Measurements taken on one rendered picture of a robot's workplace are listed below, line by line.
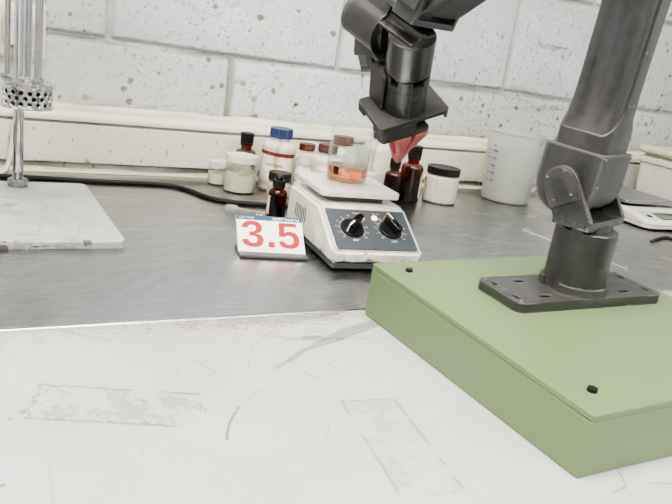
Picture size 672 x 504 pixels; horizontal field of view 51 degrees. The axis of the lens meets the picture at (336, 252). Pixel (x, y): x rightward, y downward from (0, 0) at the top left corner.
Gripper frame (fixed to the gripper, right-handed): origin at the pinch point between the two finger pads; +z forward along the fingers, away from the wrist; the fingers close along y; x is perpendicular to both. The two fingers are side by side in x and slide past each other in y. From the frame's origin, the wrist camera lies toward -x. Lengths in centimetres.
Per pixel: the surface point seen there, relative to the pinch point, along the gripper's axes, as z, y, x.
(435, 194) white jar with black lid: 33.7, -21.4, -16.8
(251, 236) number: 3.2, 23.0, 2.9
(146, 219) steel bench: 7.8, 34.3, -9.8
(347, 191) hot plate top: 1.3, 8.7, 2.3
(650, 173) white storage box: 55, -87, -17
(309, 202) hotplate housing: 3.6, 13.4, 0.1
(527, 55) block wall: 31, -62, -44
